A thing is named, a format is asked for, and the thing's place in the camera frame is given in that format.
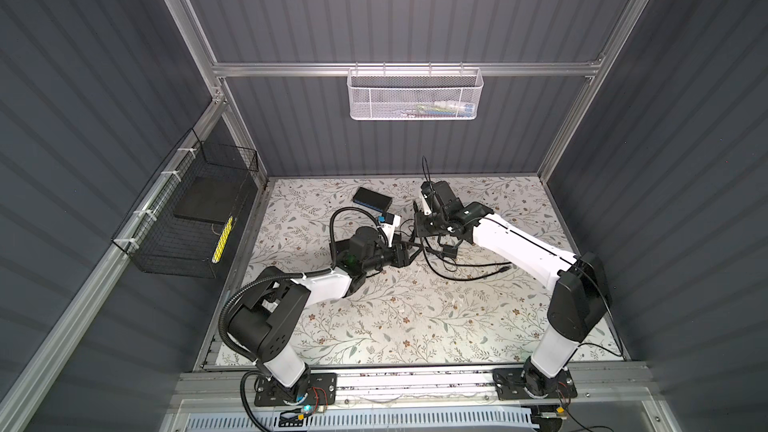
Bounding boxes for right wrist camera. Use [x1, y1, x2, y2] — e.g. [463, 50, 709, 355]
[420, 195, 432, 216]

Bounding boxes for yellow marker in basket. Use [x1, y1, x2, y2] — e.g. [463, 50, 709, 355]
[211, 216, 236, 264]

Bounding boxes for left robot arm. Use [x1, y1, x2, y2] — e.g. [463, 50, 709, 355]
[217, 206, 416, 388]

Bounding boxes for black foam pad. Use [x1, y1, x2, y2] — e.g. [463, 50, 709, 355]
[173, 177, 241, 225]

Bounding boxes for thick black ethernet cable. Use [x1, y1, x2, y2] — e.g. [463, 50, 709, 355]
[416, 233, 512, 283]

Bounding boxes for black wire mesh basket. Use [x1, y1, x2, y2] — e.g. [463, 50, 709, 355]
[112, 132, 260, 279]

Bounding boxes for floral patterned table mat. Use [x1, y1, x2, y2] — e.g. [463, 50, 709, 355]
[214, 176, 625, 368]

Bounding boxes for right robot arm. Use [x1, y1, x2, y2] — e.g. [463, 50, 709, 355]
[415, 180, 611, 397]

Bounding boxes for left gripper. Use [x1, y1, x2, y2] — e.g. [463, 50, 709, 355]
[361, 238, 421, 275]

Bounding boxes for black power adapter with cord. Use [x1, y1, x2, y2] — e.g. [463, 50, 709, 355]
[441, 245, 458, 259]

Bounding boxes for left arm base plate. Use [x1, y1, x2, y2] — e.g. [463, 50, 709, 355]
[253, 372, 338, 407]

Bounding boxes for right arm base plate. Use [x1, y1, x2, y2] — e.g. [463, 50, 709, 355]
[492, 367, 578, 400]

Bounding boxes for items in white basket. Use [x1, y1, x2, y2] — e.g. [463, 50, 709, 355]
[398, 100, 476, 120]

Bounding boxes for white wire mesh basket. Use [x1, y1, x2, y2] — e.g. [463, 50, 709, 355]
[346, 67, 484, 121]

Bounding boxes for white slotted cable duct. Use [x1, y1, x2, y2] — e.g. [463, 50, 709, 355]
[182, 406, 541, 432]

